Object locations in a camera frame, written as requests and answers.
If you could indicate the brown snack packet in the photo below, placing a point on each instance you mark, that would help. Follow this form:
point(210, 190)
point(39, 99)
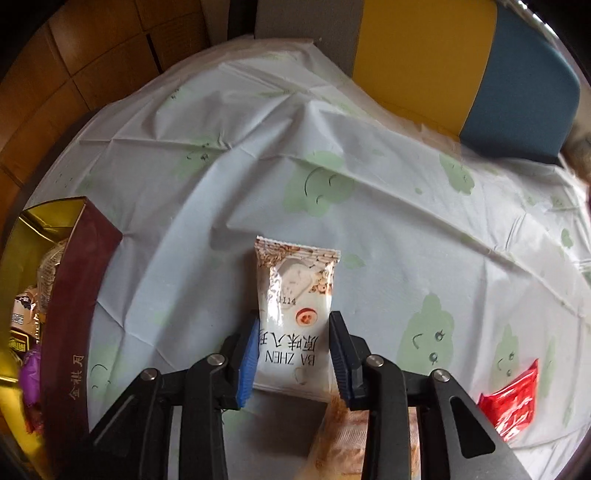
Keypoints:
point(21, 341)

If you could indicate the clear beige snack packet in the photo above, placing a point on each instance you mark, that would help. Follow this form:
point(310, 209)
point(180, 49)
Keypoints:
point(341, 438)

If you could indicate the white snack packet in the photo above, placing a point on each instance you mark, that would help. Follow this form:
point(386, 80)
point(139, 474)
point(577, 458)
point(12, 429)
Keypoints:
point(295, 304)

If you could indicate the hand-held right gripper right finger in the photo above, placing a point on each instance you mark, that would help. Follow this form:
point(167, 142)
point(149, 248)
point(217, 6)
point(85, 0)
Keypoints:
point(340, 364)

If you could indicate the small red snack packet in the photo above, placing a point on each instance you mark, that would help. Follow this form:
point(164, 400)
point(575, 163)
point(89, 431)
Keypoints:
point(510, 401)

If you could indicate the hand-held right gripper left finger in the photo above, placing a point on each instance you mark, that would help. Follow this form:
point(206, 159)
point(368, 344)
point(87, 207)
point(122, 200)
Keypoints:
point(247, 364)

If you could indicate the grey yellow blue chair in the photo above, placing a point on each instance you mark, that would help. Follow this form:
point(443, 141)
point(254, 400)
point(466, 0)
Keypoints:
point(425, 60)

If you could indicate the white green printed tablecloth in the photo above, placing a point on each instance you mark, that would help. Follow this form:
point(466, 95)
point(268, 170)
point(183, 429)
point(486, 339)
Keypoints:
point(392, 230)

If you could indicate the maroon gold gift box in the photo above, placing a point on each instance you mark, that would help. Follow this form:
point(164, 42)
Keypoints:
point(78, 300)

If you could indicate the purple snack packet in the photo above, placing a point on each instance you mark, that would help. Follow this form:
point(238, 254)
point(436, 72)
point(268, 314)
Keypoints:
point(30, 374)

